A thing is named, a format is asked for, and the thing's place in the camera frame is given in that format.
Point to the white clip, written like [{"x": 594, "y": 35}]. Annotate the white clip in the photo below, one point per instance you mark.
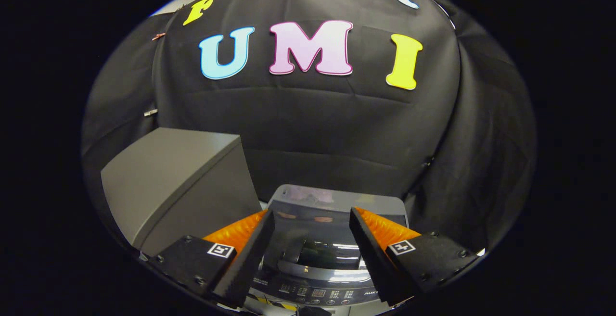
[{"x": 150, "y": 112}]

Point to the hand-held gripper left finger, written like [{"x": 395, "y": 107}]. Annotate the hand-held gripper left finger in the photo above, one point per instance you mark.
[{"x": 252, "y": 258}]

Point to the grey washing machine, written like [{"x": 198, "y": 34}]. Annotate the grey washing machine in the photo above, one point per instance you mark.
[{"x": 313, "y": 282}]

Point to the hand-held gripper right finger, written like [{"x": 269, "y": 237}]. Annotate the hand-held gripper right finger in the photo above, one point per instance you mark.
[{"x": 373, "y": 258}]

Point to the copper clip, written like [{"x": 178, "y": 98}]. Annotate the copper clip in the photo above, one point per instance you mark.
[{"x": 159, "y": 35}]

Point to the grey cabinet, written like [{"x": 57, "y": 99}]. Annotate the grey cabinet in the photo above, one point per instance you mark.
[{"x": 178, "y": 181}]

